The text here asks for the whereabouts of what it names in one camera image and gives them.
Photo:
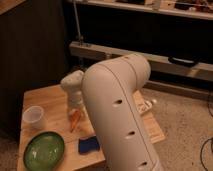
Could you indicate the wooden table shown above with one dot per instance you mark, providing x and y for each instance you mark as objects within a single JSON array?
[{"x": 53, "y": 100}]

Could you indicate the background shelf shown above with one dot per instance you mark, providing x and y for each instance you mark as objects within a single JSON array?
[{"x": 143, "y": 8}]

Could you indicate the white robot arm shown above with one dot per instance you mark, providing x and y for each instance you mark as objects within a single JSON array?
[{"x": 106, "y": 91}]

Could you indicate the metal pole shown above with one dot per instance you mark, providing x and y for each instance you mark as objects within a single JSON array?
[{"x": 80, "y": 38}]

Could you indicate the blue sponge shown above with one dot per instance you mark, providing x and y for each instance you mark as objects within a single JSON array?
[{"x": 88, "y": 145}]

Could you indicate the black handle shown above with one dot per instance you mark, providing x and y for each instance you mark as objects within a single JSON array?
[{"x": 182, "y": 62}]

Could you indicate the orange pepper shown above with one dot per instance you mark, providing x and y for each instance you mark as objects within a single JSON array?
[{"x": 74, "y": 119}]

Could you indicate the grey metal rail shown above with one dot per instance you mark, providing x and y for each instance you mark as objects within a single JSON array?
[{"x": 158, "y": 63}]

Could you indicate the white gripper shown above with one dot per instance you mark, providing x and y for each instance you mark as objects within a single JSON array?
[{"x": 74, "y": 101}]

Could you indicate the green glass bowl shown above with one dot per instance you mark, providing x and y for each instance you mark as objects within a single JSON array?
[{"x": 44, "y": 152}]

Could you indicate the white packaged item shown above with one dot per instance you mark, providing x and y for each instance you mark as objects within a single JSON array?
[{"x": 146, "y": 106}]

